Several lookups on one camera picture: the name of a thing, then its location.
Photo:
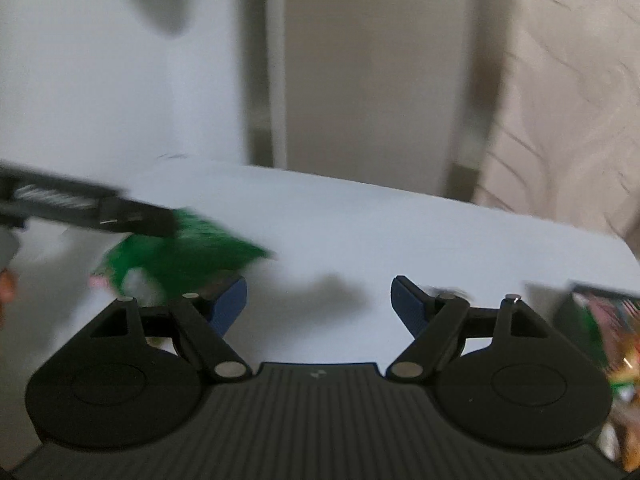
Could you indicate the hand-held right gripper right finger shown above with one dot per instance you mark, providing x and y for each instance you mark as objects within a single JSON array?
[{"x": 407, "y": 305}]

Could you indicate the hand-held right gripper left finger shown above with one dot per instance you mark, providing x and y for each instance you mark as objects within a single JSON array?
[{"x": 231, "y": 305}]

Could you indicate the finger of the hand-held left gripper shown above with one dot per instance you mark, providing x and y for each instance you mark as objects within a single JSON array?
[{"x": 142, "y": 219}]

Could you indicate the plain green snack bag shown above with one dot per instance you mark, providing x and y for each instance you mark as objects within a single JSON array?
[{"x": 200, "y": 250}]

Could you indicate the black box with white inside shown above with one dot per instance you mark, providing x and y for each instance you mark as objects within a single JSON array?
[{"x": 600, "y": 291}]

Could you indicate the green white shrimp chips bag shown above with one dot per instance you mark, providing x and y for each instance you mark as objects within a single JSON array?
[{"x": 620, "y": 320}]

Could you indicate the person's left hand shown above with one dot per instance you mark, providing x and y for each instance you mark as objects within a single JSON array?
[{"x": 5, "y": 290}]

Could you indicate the silver refrigerator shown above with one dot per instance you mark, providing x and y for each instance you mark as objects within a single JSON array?
[{"x": 370, "y": 60}]

